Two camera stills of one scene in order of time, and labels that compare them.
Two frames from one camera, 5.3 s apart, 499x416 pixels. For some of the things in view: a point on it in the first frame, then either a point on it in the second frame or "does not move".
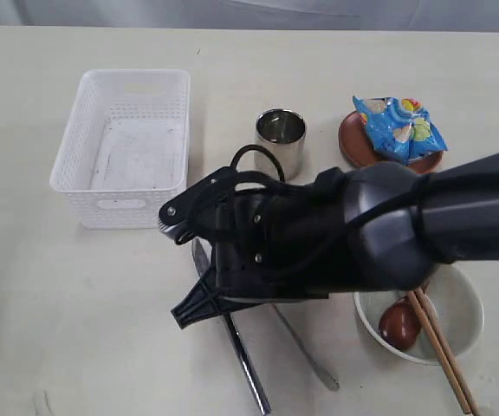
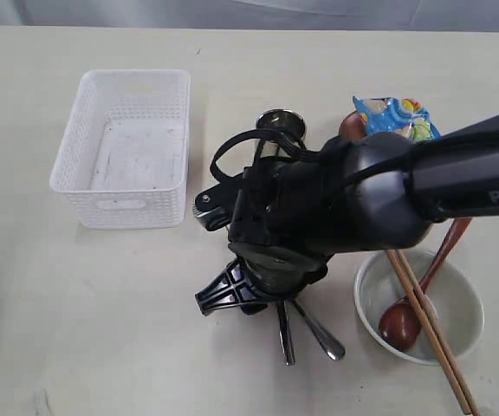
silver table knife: x=204 y=263 -> x=286 y=333
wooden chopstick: x=447 y=350 does not move
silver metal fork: x=325 y=377 -> x=334 y=350
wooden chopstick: x=439 y=350 does not move
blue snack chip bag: x=400 y=128 does not move
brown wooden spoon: x=399 y=324 does not move
